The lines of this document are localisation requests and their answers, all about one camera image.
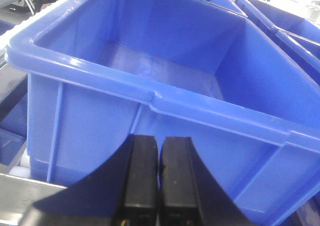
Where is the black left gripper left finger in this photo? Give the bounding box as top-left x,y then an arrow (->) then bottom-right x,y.
112,134 -> 159,225

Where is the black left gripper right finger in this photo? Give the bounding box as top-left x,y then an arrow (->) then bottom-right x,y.
159,136 -> 204,225

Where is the blue bin front left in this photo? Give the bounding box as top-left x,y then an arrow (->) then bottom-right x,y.
5,0 -> 320,225

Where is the blue bin front right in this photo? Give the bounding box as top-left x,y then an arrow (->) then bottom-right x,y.
235,0 -> 320,84

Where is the steel shelf front rail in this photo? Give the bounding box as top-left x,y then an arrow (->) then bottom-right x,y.
0,173 -> 66,225

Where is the white roller rail left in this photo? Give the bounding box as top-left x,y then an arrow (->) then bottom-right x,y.
9,148 -> 31,178

